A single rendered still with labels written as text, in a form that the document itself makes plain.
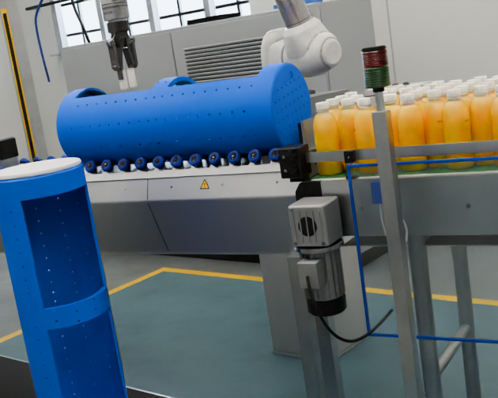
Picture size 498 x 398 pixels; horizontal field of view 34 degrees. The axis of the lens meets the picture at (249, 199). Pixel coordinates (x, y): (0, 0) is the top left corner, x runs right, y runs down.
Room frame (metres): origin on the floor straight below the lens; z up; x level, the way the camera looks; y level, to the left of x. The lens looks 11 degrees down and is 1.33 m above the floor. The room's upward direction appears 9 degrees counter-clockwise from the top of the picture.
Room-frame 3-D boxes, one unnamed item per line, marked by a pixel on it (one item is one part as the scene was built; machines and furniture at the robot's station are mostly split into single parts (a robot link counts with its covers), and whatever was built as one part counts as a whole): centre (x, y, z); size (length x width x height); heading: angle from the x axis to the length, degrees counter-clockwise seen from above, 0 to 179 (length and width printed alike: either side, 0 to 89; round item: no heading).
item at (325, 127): (2.34, -0.25, 1.00); 0.07 x 0.07 x 0.19
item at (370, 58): (2.01, -0.36, 1.23); 0.06 x 0.06 x 0.04
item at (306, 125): (2.51, -0.22, 0.99); 0.10 x 0.02 x 0.12; 149
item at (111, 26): (2.84, 0.36, 1.40); 0.08 x 0.07 x 0.09; 149
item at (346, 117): (2.34, -0.33, 1.00); 0.07 x 0.07 x 0.19
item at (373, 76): (2.01, -0.36, 1.18); 0.06 x 0.06 x 0.05
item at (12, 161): (3.20, 0.93, 1.00); 0.10 x 0.04 x 0.15; 149
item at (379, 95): (2.01, -0.36, 1.18); 0.06 x 0.06 x 0.16
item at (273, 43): (3.24, -0.22, 1.23); 0.18 x 0.16 x 0.22; 34
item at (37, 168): (2.47, 0.64, 1.03); 0.28 x 0.28 x 0.01
